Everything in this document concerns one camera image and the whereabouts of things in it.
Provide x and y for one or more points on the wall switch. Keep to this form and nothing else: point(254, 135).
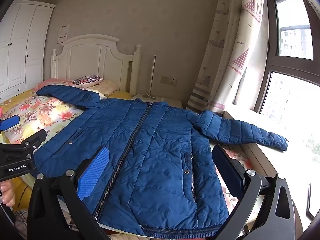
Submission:
point(62, 40)

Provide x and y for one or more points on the printed cream curtain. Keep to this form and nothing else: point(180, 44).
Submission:
point(232, 45)

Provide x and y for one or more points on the yellow cartoon cloth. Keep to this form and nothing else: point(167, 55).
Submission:
point(22, 195)

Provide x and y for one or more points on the dark window frame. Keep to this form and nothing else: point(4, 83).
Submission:
point(271, 65)

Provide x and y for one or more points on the pink cloth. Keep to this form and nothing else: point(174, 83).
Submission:
point(53, 82)

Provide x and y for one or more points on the blue quilted jacket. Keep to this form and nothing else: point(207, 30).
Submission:
point(150, 155)

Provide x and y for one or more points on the paper wall notice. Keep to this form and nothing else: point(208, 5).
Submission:
point(64, 30)

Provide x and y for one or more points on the floral bedspread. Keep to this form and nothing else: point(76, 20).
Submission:
point(37, 110)

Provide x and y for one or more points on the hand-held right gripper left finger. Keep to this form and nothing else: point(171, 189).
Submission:
point(94, 173)

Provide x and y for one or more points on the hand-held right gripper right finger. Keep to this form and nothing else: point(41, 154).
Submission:
point(231, 176)

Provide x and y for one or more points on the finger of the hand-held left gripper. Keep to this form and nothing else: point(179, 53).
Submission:
point(10, 122)
point(36, 138)

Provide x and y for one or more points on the person's left hand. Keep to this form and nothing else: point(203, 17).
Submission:
point(7, 192)

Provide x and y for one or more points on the white wardrobe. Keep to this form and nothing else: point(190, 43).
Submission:
point(17, 47)

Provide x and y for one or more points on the beige windowsill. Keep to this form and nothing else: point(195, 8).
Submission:
point(295, 130)

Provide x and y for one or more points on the wall socket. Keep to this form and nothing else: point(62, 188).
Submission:
point(168, 79)

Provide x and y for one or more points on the beige pillow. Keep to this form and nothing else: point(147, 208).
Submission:
point(108, 87)

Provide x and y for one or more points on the yellow pillow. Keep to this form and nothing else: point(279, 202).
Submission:
point(121, 95)

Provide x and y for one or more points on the white nightstand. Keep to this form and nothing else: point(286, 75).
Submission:
point(165, 100)

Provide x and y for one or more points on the white wooden headboard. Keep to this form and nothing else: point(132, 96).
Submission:
point(97, 55)

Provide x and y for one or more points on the patterned round cushion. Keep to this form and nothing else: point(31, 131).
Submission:
point(88, 80)

